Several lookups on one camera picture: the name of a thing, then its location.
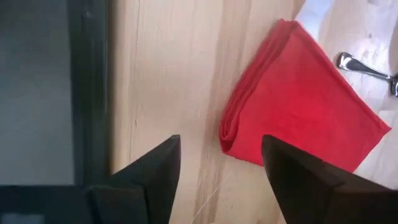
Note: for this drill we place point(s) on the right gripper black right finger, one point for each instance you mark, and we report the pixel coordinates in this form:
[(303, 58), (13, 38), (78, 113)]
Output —
[(311, 199)]

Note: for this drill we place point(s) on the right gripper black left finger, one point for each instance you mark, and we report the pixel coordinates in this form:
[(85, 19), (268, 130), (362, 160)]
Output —
[(146, 186)]

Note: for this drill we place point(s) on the red napkin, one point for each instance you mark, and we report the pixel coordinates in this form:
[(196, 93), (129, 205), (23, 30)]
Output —
[(295, 102)]

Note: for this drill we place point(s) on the dark metal fork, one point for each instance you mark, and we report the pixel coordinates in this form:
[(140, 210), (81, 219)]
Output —
[(354, 66)]

